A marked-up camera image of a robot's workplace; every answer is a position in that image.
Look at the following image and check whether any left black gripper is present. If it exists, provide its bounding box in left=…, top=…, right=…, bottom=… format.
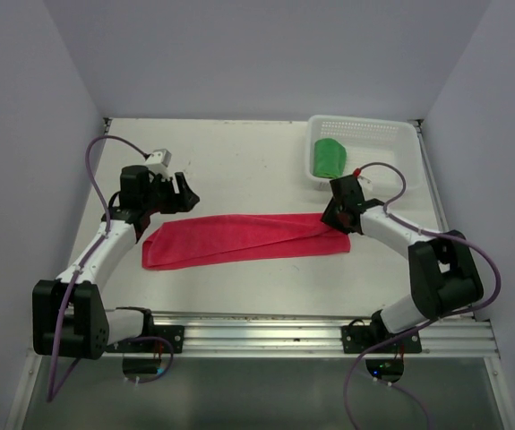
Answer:
left=142, top=172, right=199, bottom=215

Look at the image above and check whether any pink towel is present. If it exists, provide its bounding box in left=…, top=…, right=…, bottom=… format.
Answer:
left=142, top=213, right=351, bottom=271

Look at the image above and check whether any green towel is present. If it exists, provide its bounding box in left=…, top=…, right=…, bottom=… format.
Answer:
left=313, top=138, right=347, bottom=179

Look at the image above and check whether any clear plastic tray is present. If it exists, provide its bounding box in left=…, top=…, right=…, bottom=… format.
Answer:
left=305, top=115, right=425, bottom=191

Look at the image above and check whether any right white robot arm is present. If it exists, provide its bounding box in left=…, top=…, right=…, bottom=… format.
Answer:
left=322, top=175, right=484, bottom=352

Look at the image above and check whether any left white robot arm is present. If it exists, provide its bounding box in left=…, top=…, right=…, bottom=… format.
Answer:
left=32, top=165, right=200, bottom=359

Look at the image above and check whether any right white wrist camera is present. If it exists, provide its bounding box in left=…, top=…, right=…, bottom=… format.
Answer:
left=357, top=175, right=373, bottom=192

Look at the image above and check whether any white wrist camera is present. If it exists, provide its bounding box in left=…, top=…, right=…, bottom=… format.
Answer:
left=144, top=149, right=172, bottom=176
left=357, top=175, right=373, bottom=192

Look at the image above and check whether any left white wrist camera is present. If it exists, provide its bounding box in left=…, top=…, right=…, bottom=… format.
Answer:
left=144, top=149, right=172, bottom=176

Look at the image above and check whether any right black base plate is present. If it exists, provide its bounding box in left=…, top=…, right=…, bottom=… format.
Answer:
left=340, top=324, right=423, bottom=354

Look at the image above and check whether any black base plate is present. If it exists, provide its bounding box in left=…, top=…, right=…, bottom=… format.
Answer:
left=340, top=324, right=423, bottom=354
left=106, top=325, right=185, bottom=355

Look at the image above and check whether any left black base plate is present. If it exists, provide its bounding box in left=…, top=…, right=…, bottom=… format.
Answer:
left=106, top=325, right=185, bottom=355

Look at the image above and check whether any aluminium mounting rail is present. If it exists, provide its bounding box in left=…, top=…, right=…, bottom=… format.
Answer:
left=153, top=313, right=499, bottom=358

